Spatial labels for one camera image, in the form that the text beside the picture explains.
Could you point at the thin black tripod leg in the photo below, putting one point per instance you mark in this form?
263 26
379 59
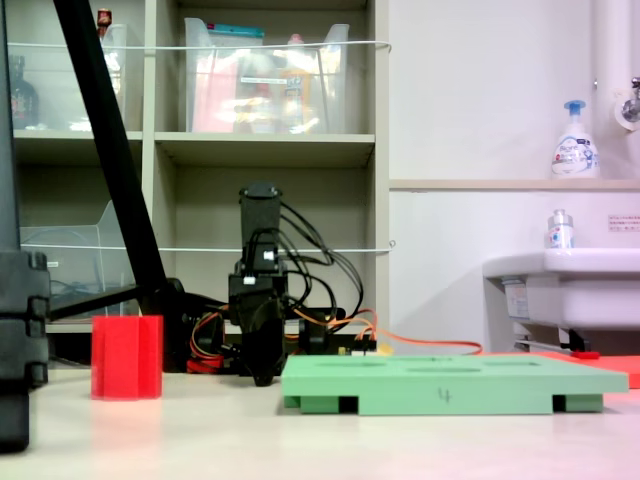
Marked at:
95 300

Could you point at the small red flat piece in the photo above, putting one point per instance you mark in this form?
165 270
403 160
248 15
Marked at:
586 355

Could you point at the green shape-hole board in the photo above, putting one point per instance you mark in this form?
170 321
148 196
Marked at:
450 387

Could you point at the clear bin with packages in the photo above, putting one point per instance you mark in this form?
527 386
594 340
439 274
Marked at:
265 85

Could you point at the empty clear plastic bin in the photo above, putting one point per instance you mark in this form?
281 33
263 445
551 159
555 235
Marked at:
75 265

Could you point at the notched black stack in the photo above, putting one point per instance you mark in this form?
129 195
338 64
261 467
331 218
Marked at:
22 340

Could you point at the black upright post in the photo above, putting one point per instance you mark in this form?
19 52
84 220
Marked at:
7 150

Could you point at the dark round bottle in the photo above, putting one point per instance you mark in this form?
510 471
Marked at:
22 97

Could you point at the white sink basin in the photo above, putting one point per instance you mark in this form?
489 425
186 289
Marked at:
585 290

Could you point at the white blue-pump soap bottle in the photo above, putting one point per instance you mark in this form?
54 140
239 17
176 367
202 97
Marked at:
575 150

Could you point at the red cross columnar block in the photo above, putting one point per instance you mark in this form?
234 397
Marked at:
127 357

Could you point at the sink label sticker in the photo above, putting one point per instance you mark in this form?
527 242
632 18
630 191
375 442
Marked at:
518 302

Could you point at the beige shelf unit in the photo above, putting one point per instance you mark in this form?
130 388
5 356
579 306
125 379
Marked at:
265 145

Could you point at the clear bin with bottles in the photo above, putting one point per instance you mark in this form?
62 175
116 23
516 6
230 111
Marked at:
60 95

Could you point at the small clear sanitizer bottle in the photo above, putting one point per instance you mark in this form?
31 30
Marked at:
560 232

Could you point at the thick black tripod leg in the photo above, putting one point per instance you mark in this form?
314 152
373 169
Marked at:
115 165

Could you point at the brown bottle with red cap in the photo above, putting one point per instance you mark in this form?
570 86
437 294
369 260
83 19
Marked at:
104 22

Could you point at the red-print wall label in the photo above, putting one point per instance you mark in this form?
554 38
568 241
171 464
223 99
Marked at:
625 223

